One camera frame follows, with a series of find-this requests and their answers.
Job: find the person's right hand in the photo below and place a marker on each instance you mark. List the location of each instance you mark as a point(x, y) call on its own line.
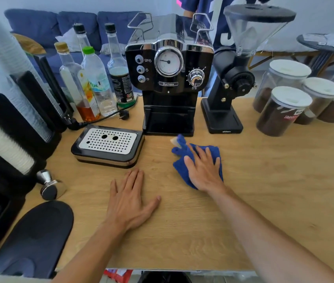
point(205, 173)

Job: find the person's left hand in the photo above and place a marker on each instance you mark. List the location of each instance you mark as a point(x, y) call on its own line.
point(127, 209)

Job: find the person's left thumb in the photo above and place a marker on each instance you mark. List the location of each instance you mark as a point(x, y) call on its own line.
point(153, 203)

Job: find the person's left little finger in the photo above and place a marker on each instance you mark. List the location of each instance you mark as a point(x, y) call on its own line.
point(113, 190)

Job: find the person's left middle finger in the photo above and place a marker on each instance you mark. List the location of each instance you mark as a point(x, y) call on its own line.
point(132, 184)

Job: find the person's right little finger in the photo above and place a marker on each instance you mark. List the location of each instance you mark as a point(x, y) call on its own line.
point(218, 165)

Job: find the person's right middle finger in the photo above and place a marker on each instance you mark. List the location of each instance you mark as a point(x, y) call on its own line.
point(203, 156)

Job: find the person's right thumb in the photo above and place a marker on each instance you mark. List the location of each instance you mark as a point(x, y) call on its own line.
point(190, 166)

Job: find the blue microfibre cloth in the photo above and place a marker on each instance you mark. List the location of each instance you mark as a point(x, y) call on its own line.
point(181, 166)

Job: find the person's right forearm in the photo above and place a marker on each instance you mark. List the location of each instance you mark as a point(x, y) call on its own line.
point(267, 238)

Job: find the person's left forearm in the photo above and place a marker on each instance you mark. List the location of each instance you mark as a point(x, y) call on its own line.
point(87, 257)

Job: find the black drip tray steel grate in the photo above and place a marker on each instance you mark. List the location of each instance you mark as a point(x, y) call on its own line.
point(108, 145)

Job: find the steel coffee tamper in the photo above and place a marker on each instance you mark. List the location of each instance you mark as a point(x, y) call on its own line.
point(50, 187)

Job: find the black chrome espresso machine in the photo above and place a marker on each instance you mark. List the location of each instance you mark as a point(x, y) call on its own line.
point(168, 94)

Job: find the black coffee grinder clear hopper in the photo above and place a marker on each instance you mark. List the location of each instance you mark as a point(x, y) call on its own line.
point(229, 85)

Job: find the red and white packet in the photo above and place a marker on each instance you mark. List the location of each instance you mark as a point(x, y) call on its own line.
point(118, 276)

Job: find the coffee jar with red label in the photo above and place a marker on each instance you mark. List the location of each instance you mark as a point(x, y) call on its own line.
point(282, 114)

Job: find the black rubber tamping mat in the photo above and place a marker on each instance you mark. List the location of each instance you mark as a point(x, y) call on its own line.
point(34, 238)

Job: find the green-capped plastic water bottle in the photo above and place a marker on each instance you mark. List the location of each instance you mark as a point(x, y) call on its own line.
point(99, 82)

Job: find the cork-capped amber syrup bottle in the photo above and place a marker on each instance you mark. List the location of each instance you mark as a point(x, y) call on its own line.
point(77, 88)

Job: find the black-capped bottle dark label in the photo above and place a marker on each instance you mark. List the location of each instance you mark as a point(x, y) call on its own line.
point(119, 76)

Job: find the black cup dispenser rack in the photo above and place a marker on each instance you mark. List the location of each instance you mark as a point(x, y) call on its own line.
point(10, 126)

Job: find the stack of white paper cups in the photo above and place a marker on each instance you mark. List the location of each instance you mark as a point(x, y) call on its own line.
point(1, 141)

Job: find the stack of clear plastic cups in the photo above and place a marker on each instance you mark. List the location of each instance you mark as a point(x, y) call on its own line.
point(4, 47)
point(22, 109)

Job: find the wooden bench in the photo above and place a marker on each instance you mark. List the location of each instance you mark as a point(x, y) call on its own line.
point(276, 54)

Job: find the round black side table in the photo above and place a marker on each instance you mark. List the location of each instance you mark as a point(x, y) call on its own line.
point(320, 53)

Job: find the black-capped clear glass bottle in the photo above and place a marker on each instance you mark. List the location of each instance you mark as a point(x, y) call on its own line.
point(82, 38)

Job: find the white cloth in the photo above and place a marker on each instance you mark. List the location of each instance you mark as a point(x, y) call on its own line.
point(68, 39)

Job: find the brown cushion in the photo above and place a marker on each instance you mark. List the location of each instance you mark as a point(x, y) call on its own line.
point(29, 44)

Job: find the blue sofa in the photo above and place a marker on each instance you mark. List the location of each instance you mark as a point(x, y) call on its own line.
point(43, 25)

